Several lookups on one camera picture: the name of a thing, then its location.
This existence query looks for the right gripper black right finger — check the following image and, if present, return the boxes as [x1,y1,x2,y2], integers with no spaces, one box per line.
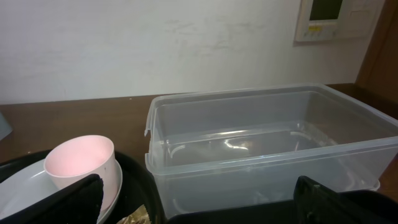
[294,175,397,224]

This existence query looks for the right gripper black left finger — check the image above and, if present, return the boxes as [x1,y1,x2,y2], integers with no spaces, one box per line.
[1,174,104,224]

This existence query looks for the pink plastic cup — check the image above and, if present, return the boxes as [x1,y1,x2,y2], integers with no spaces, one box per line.
[44,135,119,210]

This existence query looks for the gold brown snack wrapper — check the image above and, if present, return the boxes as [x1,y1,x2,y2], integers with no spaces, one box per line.
[117,205,151,224]

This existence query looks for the white round plate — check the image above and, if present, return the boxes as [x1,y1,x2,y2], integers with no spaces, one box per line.
[1,159,123,224]

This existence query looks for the round black tray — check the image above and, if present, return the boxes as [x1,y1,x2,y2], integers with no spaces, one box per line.
[1,150,166,224]

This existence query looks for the rectangular black tray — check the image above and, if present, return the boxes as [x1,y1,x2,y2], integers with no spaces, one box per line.
[167,190,397,224]

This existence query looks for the clear plastic storage bin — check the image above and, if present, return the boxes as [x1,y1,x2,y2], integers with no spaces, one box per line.
[145,84,397,218]

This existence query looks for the wooden door frame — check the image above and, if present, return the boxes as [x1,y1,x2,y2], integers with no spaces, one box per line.
[355,0,397,103]

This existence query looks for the white wall control panel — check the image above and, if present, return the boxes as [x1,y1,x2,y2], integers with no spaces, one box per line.
[294,0,384,42]

